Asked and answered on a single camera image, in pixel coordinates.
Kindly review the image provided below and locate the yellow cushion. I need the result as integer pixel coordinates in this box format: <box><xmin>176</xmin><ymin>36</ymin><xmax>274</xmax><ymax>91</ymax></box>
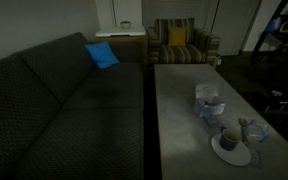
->
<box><xmin>167</xmin><ymin>26</ymin><xmax>188</xmax><ymax>47</ymax></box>

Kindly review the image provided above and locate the white round plate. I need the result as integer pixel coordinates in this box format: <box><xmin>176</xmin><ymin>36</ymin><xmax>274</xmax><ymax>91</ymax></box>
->
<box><xmin>211</xmin><ymin>133</ymin><xmax>252</xmax><ymax>167</ymax></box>

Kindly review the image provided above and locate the black robot stand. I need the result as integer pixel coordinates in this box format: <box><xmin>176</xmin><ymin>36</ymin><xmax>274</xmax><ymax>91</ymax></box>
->
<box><xmin>247</xmin><ymin>88</ymin><xmax>288</xmax><ymax>144</ymax></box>

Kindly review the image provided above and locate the clear plastic wrapper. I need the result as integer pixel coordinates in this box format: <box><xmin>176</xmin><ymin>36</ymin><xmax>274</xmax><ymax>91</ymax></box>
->
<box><xmin>243</xmin><ymin>119</ymin><xmax>272</xmax><ymax>144</ymax></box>

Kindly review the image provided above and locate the striped armchair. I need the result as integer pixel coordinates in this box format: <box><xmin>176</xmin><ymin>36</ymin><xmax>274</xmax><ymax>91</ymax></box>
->
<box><xmin>146</xmin><ymin>17</ymin><xmax>222</xmax><ymax>69</ymax></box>

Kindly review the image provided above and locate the blue cup cream inside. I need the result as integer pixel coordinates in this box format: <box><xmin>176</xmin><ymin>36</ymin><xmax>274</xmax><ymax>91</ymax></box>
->
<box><xmin>219</xmin><ymin>128</ymin><xmax>242</xmax><ymax>152</ymax></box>

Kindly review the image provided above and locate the dark patterned fabric sofa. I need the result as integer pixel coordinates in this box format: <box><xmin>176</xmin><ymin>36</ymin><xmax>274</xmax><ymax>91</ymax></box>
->
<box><xmin>0</xmin><ymin>31</ymin><xmax>146</xmax><ymax>180</ymax></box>

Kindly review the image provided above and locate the small pale bowl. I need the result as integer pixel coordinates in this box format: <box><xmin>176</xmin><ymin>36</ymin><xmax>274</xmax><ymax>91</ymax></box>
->
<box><xmin>119</xmin><ymin>20</ymin><xmax>132</xmax><ymax>30</ymax></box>

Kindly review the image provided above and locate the light blue tissue box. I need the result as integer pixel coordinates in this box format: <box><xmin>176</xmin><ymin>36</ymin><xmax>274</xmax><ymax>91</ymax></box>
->
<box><xmin>193</xmin><ymin>96</ymin><xmax>226</xmax><ymax>118</ymax></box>

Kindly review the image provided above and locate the small dark flat packet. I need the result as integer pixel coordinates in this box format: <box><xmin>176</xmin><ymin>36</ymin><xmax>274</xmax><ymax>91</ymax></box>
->
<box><xmin>249</xmin><ymin>149</ymin><xmax>263</xmax><ymax>169</ymax></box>

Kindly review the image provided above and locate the white paper card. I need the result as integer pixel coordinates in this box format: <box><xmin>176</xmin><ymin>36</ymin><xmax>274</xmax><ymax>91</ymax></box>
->
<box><xmin>194</xmin><ymin>82</ymin><xmax>220</xmax><ymax>100</ymax></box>

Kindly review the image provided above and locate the blue throw pillow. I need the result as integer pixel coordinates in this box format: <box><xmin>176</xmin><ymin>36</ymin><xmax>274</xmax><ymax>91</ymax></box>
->
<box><xmin>84</xmin><ymin>41</ymin><xmax>121</xmax><ymax>70</ymax></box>

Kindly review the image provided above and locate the wooden side table white top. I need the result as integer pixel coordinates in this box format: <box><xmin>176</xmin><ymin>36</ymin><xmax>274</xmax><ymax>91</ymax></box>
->
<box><xmin>94</xmin><ymin>26</ymin><xmax>149</xmax><ymax>71</ymax></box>

